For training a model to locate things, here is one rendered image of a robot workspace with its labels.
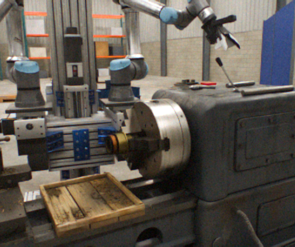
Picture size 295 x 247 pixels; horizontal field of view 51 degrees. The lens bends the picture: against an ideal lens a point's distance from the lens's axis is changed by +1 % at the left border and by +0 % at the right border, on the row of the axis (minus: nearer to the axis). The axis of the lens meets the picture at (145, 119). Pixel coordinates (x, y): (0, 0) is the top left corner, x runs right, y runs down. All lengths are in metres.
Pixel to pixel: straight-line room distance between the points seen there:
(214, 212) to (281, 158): 0.38
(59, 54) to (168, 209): 1.11
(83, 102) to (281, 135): 1.06
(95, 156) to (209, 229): 0.78
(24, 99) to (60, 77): 0.29
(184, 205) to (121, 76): 0.83
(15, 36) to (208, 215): 1.32
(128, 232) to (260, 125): 0.65
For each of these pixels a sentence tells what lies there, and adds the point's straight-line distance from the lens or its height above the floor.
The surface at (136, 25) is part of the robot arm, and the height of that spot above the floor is 1.58.
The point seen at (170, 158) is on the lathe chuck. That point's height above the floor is 1.04.
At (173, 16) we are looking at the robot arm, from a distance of 1.55.
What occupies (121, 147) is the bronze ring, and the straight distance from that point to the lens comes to 1.16.
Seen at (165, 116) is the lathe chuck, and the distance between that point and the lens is 1.14.
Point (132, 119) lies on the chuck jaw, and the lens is 1.24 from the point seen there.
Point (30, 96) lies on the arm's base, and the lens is 1.70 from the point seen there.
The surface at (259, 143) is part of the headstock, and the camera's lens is 1.32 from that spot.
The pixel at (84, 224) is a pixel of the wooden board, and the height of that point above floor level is 0.89.
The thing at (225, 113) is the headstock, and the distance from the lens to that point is 1.16.
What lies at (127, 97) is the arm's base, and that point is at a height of 1.18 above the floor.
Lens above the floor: 1.41
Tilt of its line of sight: 12 degrees down
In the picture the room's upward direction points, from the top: 1 degrees counter-clockwise
